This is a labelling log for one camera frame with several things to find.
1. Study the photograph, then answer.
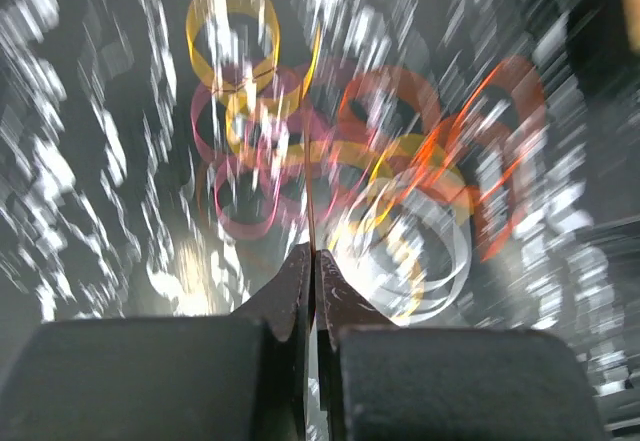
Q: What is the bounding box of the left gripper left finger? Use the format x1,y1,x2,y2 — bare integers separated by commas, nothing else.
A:
1,244,313,440

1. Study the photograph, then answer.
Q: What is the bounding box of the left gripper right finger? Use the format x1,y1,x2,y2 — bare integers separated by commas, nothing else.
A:
315,250,606,440

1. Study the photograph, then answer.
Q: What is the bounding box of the white cable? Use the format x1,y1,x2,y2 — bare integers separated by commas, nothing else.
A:
344,170,474,322

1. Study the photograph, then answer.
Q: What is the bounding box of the orange cable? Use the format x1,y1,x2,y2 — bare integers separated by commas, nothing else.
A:
337,53,549,265

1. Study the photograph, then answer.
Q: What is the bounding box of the yellow cable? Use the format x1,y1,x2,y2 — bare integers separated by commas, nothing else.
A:
184,0,474,322

